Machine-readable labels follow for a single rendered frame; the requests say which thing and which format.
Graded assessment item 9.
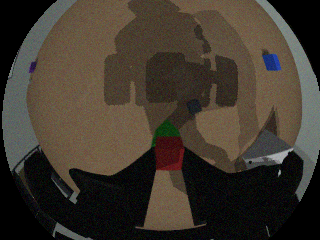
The red block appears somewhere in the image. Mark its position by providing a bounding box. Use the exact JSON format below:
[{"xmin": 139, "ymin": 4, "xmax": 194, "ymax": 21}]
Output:
[{"xmin": 155, "ymin": 136, "xmax": 185, "ymax": 171}]

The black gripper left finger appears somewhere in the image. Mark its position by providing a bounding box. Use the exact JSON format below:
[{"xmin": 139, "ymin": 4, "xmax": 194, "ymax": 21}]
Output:
[{"xmin": 69, "ymin": 145, "xmax": 156, "ymax": 228}]

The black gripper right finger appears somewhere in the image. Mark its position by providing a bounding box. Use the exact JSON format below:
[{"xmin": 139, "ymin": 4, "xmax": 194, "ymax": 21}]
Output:
[{"xmin": 181, "ymin": 147, "xmax": 267, "ymax": 225}]

